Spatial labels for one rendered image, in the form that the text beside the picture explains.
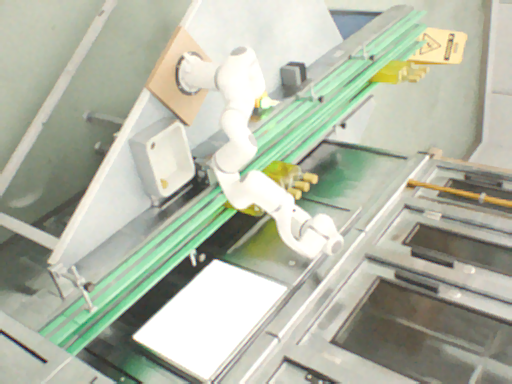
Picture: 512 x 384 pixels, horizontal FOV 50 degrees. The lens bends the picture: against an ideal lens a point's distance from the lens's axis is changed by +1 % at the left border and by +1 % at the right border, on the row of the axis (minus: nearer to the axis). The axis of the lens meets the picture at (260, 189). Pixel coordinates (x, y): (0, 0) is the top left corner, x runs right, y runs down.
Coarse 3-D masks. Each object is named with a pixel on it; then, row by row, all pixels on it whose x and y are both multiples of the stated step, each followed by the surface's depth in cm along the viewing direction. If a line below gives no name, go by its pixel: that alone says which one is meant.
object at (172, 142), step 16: (176, 128) 190; (160, 144) 192; (176, 144) 195; (160, 160) 194; (176, 160) 200; (192, 160) 197; (160, 176) 196; (176, 176) 199; (192, 176) 199; (160, 192) 188
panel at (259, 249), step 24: (264, 216) 212; (312, 216) 208; (336, 216) 206; (240, 240) 202; (264, 240) 201; (240, 264) 191; (264, 264) 190; (288, 264) 188; (312, 264) 185; (288, 288) 178; (168, 360) 160
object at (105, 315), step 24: (408, 48) 309; (360, 96) 267; (336, 120) 250; (216, 216) 202; (192, 240) 192; (168, 264) 183; (144, 288) 175; (96, 312) 169; (120, 312) 168; (72, 336) 162
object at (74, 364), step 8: (72, 360) 120; (80, 360) 120; (64, 368) 119; (72, 368) 118; (80, 368) 118; (88, 368) 118; (56, 376) 117; (64, 376) 117; (72, 376) 116; (80, 376) 116; (88, 376) 116; (96, 376) 115; (104, 376) 115
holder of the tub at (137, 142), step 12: (168, 120) 190; (144, 132) 185; (156, 132) 184; (132, 144) 183; (144, 144) 179; (144, 156) 182; (144, 168) 186; (144, 180) 191; (156, 192) 190; (180, 192) 201; (156, 204) 197
